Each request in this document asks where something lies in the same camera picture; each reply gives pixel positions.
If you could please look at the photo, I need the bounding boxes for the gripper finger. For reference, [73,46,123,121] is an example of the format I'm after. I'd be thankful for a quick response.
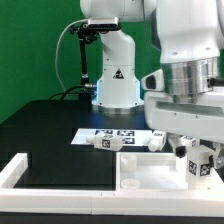
[209,143,224,169]
[167,133,186,158]

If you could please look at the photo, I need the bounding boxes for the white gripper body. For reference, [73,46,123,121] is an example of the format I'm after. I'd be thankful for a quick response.
[141,69,224,143]

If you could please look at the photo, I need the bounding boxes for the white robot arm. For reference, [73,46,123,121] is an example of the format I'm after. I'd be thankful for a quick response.
[80,0,224,144]

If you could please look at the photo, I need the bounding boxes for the white tag sheet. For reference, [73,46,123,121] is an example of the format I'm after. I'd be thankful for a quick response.
[71,128,152,146]

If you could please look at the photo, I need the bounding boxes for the white U-shaped fence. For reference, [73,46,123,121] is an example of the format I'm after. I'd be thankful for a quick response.
[0,153,224,217]

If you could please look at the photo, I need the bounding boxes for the black cables at base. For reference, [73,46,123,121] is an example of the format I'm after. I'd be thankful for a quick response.
[49,85,98,102]

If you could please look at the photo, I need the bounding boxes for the black camera stand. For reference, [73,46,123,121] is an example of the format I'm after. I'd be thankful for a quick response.
[70,24,98,102]

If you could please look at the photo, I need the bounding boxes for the grey camera on stand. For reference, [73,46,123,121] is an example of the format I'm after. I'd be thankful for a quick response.
[84,17,121,32]

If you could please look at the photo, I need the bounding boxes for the white camera cable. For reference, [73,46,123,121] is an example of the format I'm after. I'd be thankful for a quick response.
[55,18,90,93]

